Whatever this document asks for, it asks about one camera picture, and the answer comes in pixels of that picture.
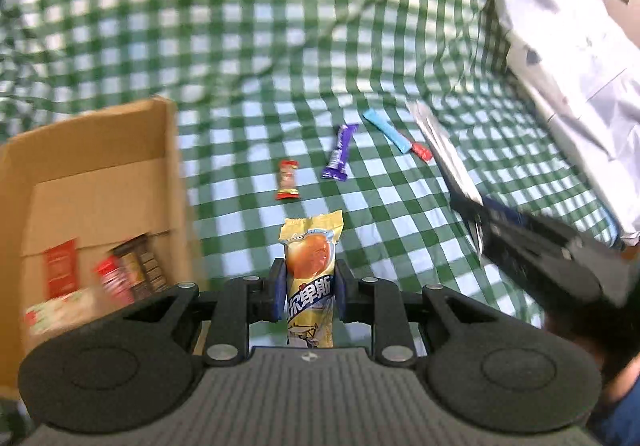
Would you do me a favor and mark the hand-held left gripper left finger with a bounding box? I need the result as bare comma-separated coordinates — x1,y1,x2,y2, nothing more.
112,257,289,367

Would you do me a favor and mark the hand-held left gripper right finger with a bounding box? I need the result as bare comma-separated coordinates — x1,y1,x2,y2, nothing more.
335,257,511,367

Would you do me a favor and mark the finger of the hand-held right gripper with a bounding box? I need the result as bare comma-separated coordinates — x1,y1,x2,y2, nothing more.
450,197,532,288
483,197,572,253

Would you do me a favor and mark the yellow snack packet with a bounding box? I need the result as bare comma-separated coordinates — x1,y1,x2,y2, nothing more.
279,209,345,349

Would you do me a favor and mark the small red candy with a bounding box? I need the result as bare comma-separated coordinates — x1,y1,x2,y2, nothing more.
276,159,301,201

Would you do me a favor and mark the red silver foil snack packet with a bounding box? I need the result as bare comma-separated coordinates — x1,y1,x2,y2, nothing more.
405,99,485,257

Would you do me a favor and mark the dark brown chocolate bar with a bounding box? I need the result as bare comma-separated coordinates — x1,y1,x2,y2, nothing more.
111,233,171,299

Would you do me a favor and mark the purple snack bar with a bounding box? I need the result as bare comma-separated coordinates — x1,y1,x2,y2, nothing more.
321,123,360,182

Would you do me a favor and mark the light blue snack stick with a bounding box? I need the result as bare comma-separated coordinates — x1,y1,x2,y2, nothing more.
362,108,433,161

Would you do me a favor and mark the red snack bar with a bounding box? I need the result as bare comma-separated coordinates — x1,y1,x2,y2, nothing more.
95,256,136,304

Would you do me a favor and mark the red square snack packet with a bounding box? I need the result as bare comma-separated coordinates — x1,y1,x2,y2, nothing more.
42,239,81,299

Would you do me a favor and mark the white green snack packet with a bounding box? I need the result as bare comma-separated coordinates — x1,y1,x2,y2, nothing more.
24,289,101,337

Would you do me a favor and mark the brown cardboard box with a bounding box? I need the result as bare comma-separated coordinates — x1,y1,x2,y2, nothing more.
0,95,198,399

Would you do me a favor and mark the person's right forearm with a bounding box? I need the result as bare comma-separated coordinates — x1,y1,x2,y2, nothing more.
587,356,640,446

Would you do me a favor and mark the green checked blanket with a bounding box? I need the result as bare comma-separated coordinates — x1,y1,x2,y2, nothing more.
0,0,626,352

